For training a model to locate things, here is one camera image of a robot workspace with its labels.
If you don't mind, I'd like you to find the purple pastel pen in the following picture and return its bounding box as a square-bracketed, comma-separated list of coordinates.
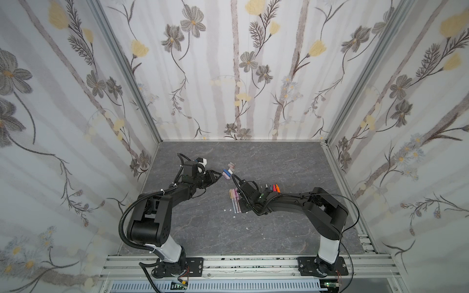
[234, 189, 242, 213]

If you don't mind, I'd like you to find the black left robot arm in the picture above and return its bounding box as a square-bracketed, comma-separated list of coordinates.
[118, 153, 223, 278]

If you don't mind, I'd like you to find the pink pastel pen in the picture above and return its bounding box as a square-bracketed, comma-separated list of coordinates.
[230, 189, 239, 214]

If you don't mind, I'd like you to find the yellow pastel pen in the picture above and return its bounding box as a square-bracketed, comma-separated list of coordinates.
[229, 189, 237, 214]

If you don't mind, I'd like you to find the small circuit board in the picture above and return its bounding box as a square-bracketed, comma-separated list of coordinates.
[170, 280, 188, 291]

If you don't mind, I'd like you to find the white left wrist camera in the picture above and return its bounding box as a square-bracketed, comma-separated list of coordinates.
[195, 157, 208, 166]

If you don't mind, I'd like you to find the white cable duct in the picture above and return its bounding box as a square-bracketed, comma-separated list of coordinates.
[109, 280, 323, 293]

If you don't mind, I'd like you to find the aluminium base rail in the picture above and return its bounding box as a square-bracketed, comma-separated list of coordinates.
[98, 253, 408, 293]

